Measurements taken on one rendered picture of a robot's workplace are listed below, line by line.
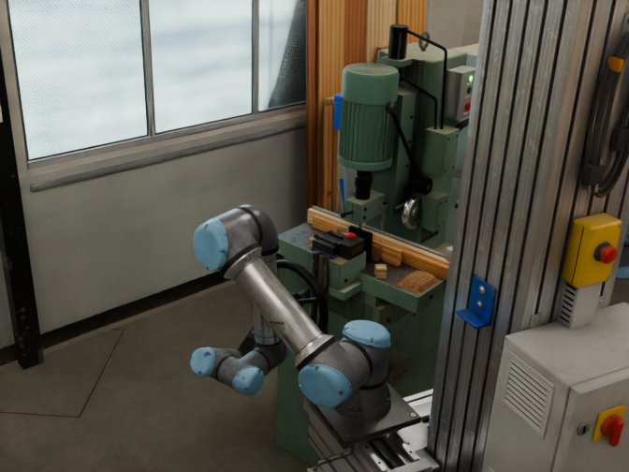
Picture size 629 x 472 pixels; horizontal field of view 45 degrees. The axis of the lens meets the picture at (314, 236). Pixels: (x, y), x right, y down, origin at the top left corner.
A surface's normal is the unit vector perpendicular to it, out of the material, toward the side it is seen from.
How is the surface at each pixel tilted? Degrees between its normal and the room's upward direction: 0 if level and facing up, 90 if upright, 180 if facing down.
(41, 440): 0
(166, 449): 0
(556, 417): 90
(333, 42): 87
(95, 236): 90
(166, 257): 90
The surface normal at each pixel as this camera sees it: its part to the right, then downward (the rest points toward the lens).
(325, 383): -0.50, 0.43
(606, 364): 0.04, -0.90
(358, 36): 0.68, 0.29
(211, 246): -0.67, 0.22
